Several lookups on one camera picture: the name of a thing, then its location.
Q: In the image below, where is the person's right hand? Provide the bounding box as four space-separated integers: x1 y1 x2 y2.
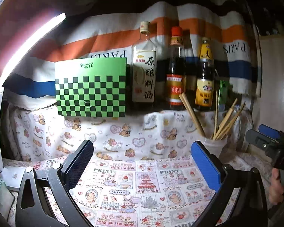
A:
269 168 284 205

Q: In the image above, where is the translucent plastic container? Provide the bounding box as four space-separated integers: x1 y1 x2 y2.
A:
200 137 227 158

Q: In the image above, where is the oyster sauce bottle yellow label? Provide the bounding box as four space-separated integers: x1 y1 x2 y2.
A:
195 37 215 111

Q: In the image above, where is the bear print white cloth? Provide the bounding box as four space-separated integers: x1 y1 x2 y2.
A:
1 105 271 188

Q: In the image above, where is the vinegar bottle red cap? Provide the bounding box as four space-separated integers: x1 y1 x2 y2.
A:
165 26 185 111

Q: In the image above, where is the green checkered box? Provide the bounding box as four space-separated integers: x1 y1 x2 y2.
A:
55 58 127 118

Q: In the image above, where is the cooking wine bottle white label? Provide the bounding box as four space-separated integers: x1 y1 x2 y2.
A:
131 21 157 109

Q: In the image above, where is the striped orange blue towel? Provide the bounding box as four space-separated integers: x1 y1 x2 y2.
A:
4 0 261 110

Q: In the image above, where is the white desk lamp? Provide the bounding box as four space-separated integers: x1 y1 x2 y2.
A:
0 11 66 192

